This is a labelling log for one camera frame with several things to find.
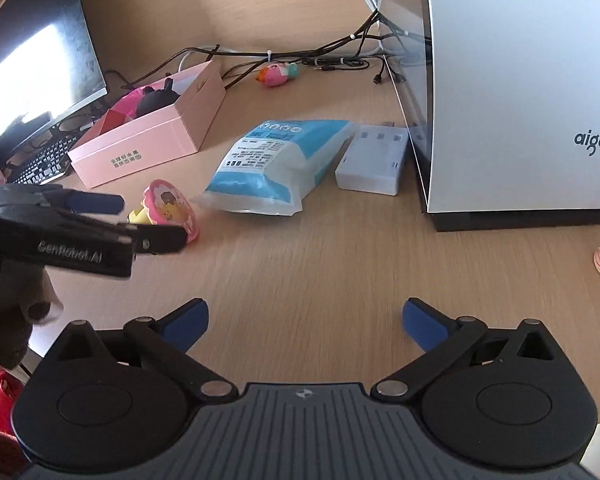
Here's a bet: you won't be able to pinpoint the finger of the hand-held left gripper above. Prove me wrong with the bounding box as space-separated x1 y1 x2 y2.
60 187 127 217
117 222 189 257

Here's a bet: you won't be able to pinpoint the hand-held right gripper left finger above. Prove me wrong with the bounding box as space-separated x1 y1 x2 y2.
55 298 236 401

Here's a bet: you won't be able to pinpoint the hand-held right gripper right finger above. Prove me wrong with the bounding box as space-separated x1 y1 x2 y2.
372 298 556 401

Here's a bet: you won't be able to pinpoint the pink round toy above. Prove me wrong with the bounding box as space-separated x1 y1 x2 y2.
128 179 200 245

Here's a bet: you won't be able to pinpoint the pink cardboard box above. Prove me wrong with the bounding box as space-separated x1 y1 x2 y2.
67 60 227 190

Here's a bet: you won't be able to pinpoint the black cat plush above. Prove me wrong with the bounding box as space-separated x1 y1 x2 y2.
135 76 182 117

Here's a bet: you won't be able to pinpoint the blue and white bag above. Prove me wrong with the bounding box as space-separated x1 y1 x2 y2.
203 119 357 217

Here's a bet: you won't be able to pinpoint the person's left hand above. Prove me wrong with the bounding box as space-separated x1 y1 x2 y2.
0 255 35 385

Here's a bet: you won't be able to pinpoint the black keyboard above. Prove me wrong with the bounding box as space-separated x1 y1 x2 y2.
7 132 88 186

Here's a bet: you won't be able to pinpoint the black computer monitor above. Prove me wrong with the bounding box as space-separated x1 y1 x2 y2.
0 0 109 162

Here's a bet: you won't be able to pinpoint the white rectangular device box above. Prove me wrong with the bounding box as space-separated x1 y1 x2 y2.
335 124 411 197

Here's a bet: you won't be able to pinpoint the small colourful figure toy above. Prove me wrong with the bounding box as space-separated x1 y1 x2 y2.
256 61 301 89

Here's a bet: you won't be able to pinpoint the white computer case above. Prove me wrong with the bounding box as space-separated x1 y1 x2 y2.
379 0 600 233

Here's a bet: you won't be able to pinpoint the thin white cable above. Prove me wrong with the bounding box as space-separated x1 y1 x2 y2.
178 45 222 74

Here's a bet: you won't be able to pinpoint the black cables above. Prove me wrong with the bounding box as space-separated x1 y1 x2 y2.
105 9 431 92

